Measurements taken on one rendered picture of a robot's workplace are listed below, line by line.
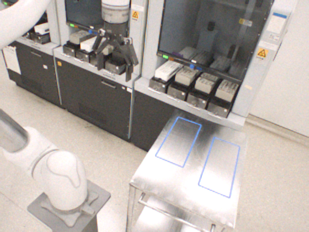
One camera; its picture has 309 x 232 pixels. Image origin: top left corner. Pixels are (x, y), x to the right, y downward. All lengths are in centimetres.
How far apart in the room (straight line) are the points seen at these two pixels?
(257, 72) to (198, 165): 70
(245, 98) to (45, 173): 124
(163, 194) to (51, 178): 44
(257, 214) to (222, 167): 104
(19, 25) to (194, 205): 84
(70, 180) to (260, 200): 171
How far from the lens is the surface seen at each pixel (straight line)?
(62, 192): 94
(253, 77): 155
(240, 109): 167
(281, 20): 145
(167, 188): 103
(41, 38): 240
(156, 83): 170
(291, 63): 268
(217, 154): 123
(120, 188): 199
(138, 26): 174
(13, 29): 62
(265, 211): 222
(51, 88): 260
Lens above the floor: 166
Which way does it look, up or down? 38 degrees down
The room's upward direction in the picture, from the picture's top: 9 degrees clockwise
